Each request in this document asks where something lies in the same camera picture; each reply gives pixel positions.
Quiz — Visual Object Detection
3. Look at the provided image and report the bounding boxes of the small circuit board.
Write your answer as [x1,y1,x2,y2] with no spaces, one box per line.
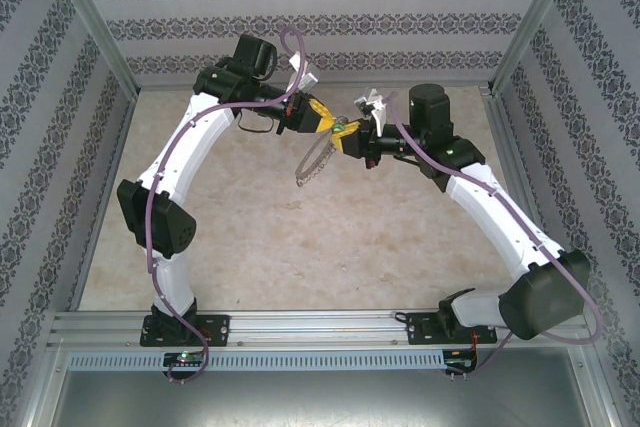
[162,350,207,369]
[443,348,480,374]

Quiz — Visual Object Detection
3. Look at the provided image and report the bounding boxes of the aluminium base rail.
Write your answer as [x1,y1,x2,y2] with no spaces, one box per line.
[47,310,591,349]

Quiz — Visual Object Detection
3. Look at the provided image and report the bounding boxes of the aluminium front frame beam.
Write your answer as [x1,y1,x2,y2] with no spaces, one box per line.
[14,341,69,427]
[572,341,629,427]

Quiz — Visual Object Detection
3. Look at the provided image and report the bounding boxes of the aluminium side rail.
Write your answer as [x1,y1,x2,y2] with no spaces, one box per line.
[67,89,141,312]
[479,86,594,348]

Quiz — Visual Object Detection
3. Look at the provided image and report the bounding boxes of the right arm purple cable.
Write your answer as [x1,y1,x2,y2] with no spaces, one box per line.
[391,91,605,383]

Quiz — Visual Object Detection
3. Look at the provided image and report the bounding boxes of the thin black cable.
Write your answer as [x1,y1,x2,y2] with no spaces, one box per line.
[236,113,277,135]

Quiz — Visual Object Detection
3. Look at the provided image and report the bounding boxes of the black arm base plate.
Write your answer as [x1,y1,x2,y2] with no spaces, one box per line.
[404,311,500,347]
[138,313,232,348]

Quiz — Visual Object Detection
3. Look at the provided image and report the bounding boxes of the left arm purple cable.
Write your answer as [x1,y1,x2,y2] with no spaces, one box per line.
[144,28,307,386]

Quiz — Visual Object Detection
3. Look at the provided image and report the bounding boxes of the aluminium frame post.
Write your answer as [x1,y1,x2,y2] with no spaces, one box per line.
[39,0,141,94]
[491,0,585,94]

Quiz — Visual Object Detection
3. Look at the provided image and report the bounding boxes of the grey metal sheet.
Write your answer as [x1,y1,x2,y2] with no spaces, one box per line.
[49,370,614,427]

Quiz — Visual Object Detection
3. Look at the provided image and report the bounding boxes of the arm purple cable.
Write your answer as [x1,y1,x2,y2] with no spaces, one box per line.
[391,91,605,383]
[144,28,307,386]

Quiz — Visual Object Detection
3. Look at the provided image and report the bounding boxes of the aluminium back rail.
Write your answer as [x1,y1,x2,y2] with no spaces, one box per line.
[135,79,495,92]

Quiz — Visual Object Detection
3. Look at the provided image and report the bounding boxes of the slotted grey cable duct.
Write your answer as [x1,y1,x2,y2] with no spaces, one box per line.
[67,350,447,373]

